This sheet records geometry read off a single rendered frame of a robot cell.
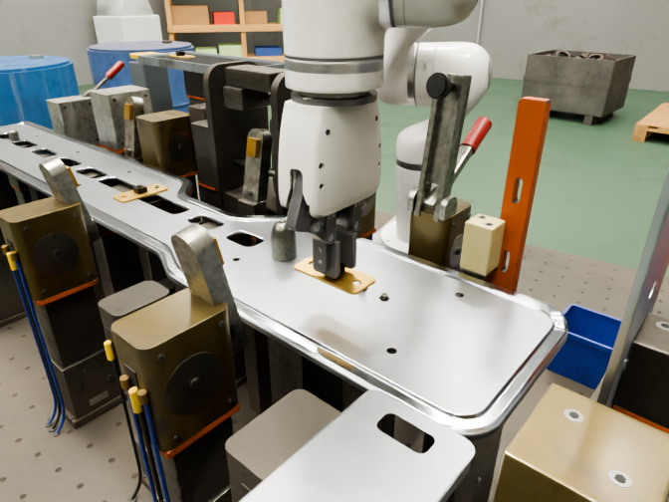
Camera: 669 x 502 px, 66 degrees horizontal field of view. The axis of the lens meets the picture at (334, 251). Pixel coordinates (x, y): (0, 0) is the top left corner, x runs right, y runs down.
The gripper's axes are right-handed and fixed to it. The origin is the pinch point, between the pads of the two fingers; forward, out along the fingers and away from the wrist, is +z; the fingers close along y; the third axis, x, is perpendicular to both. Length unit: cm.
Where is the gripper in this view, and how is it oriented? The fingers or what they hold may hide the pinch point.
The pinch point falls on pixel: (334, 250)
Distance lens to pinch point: 51.3
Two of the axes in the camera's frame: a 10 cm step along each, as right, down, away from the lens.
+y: -6.5, 3.5, -6.8
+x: 7.6, 2.9, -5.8
